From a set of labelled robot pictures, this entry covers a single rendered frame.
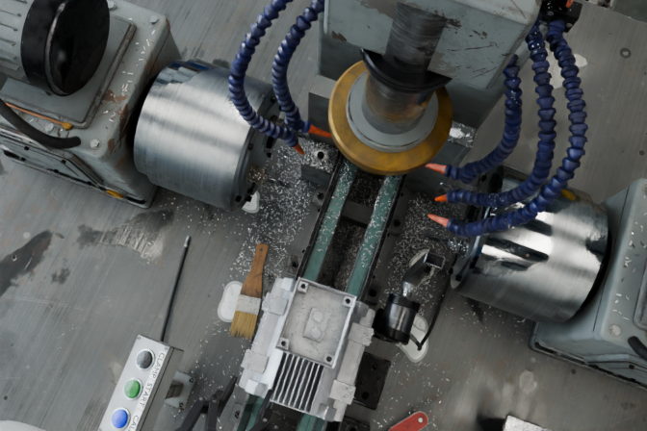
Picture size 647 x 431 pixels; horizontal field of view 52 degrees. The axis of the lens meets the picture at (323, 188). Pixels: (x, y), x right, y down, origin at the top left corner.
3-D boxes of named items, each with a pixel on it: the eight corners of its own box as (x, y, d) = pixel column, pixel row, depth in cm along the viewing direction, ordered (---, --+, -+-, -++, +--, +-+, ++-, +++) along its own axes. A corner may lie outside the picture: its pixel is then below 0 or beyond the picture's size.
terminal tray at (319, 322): (297, 281, 115) (297, 275, 108) (355, 301, 114) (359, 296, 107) (274, 348, 112) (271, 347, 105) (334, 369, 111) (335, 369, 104)
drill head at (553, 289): (437, 169, 137) (465, 127, 113) (630, 236, 135) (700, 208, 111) (400, 283, 131) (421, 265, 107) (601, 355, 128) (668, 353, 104)
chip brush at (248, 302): (251, 241, 144) (251, 240, 143) (274, 246, 144) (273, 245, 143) (228, 336, 139) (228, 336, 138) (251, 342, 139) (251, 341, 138)
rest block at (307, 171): (309, 154, 150) (309, 136, 138) (338, 164, 149) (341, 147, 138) (300, 178, 148) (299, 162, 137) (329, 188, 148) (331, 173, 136)
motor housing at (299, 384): (278, 284, 130) (273, 270, 112) (371, 315, 129) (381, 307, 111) (243, 385, 125) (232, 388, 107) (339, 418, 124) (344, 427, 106)
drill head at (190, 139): (142, 66, 142) (107, 5, 118) (302, 122, 139) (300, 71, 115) (91, 171, 136) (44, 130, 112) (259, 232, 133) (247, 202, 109)
